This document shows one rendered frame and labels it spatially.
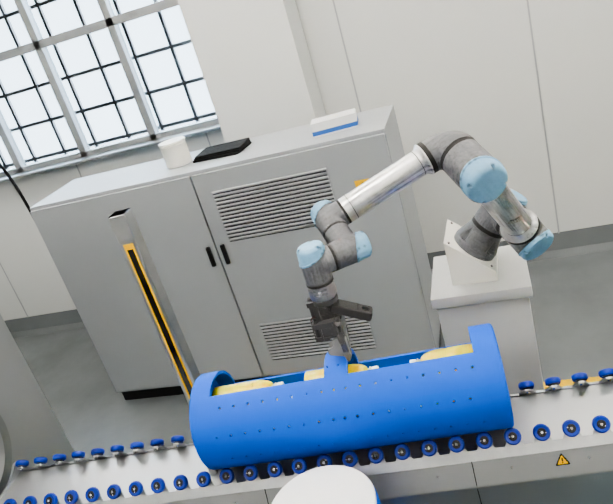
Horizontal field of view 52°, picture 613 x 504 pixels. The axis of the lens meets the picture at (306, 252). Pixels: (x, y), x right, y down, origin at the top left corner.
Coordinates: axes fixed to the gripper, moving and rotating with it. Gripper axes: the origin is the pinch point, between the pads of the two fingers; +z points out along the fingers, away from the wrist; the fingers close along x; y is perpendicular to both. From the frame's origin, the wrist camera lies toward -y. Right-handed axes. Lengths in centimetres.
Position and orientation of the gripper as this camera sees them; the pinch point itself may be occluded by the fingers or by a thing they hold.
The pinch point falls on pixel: (350, 356)
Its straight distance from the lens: 180.4
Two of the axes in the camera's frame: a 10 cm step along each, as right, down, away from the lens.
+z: 2.8, 8.8, 3.8
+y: -9.5, 2.1, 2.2
